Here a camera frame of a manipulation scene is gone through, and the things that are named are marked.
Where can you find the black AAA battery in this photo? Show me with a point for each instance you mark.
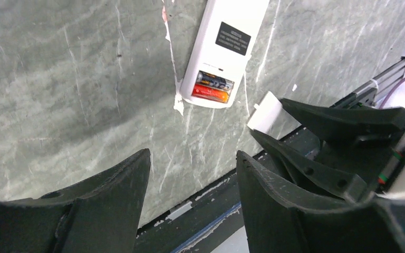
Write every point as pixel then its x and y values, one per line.
pixel 211 80

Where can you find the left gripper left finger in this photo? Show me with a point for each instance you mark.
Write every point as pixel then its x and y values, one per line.
pixel 98 214

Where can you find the red AAA battery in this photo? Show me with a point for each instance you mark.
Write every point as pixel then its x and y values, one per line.
pixel 208 93

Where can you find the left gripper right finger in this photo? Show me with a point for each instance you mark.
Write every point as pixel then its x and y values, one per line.
pixel 282 217

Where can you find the white remote control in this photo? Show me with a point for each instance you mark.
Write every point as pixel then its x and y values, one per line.
pixel 223 46

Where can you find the white battery cover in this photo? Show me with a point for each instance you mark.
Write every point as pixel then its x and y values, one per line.
pixel 265 114

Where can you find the black base frame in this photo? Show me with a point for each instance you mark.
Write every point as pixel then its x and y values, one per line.
pixel 214 213

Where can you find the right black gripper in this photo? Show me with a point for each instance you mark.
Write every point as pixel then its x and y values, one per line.
pixel 378 164

